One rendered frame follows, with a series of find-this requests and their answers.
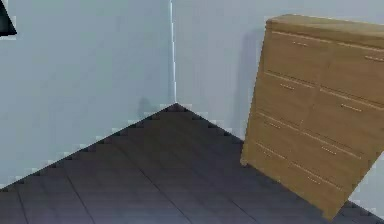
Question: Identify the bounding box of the brown wooden chest of drawers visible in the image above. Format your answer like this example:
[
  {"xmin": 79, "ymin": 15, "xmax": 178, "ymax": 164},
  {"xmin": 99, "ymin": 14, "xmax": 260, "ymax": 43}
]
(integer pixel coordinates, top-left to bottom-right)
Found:
[{"xmin": 240, "ymin": 13, "xmax": 384, "ymax": 221}]

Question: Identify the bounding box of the black framed wall picture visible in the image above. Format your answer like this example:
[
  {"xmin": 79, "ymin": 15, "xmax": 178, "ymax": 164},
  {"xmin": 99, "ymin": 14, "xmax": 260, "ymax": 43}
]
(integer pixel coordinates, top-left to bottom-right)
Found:
[{"xmin": 0, "ymin": 3, "xmax": 18, "ymax": 37}]

